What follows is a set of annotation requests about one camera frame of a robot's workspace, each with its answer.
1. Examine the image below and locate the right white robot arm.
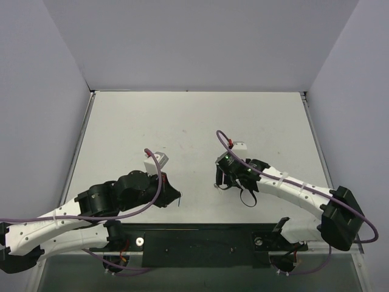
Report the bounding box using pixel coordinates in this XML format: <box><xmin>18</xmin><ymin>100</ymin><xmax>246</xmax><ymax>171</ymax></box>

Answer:
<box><xmin>216</xmin><ymin>153</ymin><xmax>363</xmax><ymax>251</ymax></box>

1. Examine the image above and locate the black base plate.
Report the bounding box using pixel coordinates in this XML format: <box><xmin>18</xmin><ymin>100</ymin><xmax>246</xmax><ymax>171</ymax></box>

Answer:
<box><xmin>89</xmin><ymin>223</ymin><xmax>308</xmax><ymax>268</ymax></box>

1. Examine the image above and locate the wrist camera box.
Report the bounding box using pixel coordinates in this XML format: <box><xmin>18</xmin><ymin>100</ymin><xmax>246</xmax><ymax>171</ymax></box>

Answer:
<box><xmin>143</xmin><ymin>151</ymin><xmax>169</xmax><ymax>176</ymax></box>
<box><xmin>229</xmin><ymin>141</ymin><xmax>247</xmax><ymax>151</ymax></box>

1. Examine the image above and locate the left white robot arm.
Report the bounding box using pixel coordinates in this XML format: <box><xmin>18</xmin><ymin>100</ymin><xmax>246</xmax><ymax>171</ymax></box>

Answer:
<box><xmin>1</xmin><ymin>170</ymin><xmax>181</xmax><ymax>274</ymax></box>

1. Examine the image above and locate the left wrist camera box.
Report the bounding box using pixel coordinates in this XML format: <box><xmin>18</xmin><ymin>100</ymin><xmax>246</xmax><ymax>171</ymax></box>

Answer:
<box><xmin>143</xmin><ymin>151</ymin><xmax>169</xmax><ymax>176</ymax></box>

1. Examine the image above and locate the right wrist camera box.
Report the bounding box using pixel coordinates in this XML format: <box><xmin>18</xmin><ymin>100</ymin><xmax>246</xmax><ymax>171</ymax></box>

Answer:
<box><xmin>229</xmin><ymin>141</ymin><xmax>247</xmax><ymax>151</ymax></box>

